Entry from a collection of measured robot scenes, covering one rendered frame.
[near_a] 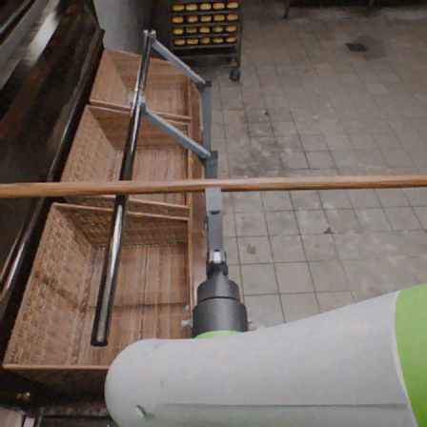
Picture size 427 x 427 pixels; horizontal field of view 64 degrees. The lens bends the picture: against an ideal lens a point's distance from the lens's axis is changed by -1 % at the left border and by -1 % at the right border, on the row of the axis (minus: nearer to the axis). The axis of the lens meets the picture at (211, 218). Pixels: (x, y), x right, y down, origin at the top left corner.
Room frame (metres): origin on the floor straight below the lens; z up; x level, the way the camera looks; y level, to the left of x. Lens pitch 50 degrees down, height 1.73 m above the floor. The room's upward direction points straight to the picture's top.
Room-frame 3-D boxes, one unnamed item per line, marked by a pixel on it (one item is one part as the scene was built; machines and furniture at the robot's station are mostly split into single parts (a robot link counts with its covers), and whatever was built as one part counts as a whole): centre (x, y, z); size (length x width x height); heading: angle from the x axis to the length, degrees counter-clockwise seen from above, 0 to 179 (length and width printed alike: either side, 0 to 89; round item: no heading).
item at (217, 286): (0.30, -0.01, 1.18); 0.09 x 0.07 x 0.08; 2
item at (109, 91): (1.73, 0.35, 0.72); 0.56 x 0.49 x 0.28; 4
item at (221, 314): (0.23, -0.01, 1.18); 0.12 x 0.06 x 0.09; 92
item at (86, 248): (0.54, 0.30, 0.72); 0.56 x 0.49 x 0.28; 4
